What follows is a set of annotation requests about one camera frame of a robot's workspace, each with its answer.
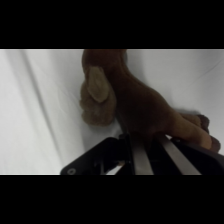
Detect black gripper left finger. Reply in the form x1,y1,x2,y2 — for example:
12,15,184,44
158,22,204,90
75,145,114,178
124,132,155,176

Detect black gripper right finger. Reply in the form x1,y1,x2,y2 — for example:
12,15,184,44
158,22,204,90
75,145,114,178
155,133,203,176

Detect brown plush deer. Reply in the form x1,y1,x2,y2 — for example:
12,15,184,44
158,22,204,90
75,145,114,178
79,49,222,155

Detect white table cloth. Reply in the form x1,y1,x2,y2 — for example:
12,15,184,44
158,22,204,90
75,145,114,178
0,49,224,176

